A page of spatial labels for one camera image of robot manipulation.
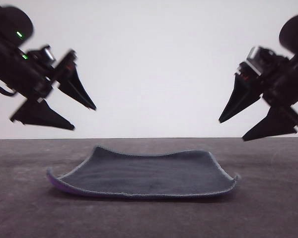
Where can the purple towel with grey hem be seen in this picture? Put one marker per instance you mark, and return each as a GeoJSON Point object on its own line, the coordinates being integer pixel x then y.
{"type": "Point", "coordinates": [149, 173]}

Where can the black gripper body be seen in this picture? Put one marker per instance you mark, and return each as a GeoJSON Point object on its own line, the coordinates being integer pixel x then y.
{"type": "Point", "coordinates": [34, 79]}
{"type": "Point", "coordinates": [283, 84]}

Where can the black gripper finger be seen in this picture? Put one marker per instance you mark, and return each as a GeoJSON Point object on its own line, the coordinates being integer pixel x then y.
{"type": "Point", "coordinates": [243, 96]}
{"type": "Point", "coordinates": [275, 124]}
{"type": "Point", "coordinates": [39, 115]}
{"type": "Point", "coordinates": [75, 89]}

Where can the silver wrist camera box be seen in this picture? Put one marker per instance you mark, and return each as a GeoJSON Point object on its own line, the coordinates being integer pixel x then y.
{"type": "Point", "coordinates": [254, 59]}
{"type": "Point", "coordinates": [48, 54]}

